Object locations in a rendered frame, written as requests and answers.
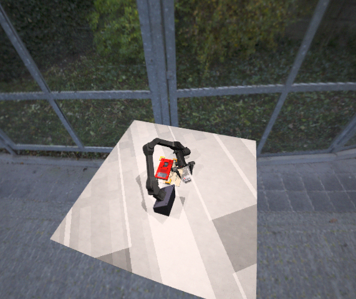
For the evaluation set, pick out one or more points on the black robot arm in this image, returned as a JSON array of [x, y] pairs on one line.
[[148, 149]]

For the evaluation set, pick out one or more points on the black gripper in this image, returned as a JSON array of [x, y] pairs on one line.
[[182, 164]]

